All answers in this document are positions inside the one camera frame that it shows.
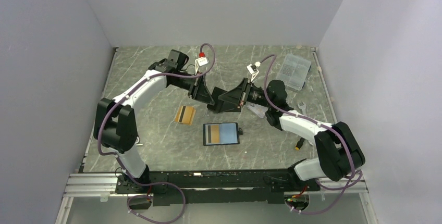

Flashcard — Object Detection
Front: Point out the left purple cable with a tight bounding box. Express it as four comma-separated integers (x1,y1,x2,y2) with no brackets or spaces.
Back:
96,43,217,224

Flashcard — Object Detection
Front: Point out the black leather card holder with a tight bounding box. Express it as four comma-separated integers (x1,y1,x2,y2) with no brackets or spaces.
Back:
202,122,243,146

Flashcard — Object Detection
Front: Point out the clear plastic screw box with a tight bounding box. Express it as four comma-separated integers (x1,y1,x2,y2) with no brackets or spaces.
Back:
276,54,312,91

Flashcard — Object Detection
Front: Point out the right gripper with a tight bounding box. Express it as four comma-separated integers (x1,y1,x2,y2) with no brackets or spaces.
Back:
218,78,274,108

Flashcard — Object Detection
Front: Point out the gold VIP card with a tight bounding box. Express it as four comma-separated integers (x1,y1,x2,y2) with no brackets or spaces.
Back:
204,124,220,145

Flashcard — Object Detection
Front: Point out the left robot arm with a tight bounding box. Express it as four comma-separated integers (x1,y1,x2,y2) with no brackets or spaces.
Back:
93,49,214,193

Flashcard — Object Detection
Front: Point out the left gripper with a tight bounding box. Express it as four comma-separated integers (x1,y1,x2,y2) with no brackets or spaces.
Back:
171,72,215,106

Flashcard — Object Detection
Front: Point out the silver wrench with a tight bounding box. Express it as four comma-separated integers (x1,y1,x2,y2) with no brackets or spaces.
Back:
297,101,307,116

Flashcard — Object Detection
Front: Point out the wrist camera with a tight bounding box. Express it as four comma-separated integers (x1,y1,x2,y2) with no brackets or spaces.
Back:
246,61,261,83
194,52,209,74

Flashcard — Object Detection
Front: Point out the silver card stack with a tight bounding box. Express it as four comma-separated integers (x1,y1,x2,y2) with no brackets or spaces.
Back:
247,104,268,118

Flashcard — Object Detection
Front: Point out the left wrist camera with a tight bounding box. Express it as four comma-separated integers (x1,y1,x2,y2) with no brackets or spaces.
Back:
194,52,209,74

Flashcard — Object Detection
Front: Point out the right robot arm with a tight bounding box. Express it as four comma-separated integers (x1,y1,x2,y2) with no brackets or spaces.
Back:
209,79,365,190

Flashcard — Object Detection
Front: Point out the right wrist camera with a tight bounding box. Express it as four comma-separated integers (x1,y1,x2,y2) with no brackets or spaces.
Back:
246,61,261,83

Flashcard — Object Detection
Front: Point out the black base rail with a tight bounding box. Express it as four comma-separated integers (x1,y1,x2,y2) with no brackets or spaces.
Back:
115,169,320,206

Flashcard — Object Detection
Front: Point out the black yellow screwdriver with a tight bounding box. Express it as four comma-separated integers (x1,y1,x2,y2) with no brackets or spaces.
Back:
295,138,305,151

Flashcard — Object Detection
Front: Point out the aluminium frame rail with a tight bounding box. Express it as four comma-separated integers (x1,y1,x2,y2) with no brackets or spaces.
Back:
63,173,369,198

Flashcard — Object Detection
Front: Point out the black card stack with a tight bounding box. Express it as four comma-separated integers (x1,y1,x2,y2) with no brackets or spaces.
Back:
206,87,241,114

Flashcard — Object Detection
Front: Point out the gold card stack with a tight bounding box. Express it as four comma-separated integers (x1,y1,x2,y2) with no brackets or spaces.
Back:
175,106,196,126

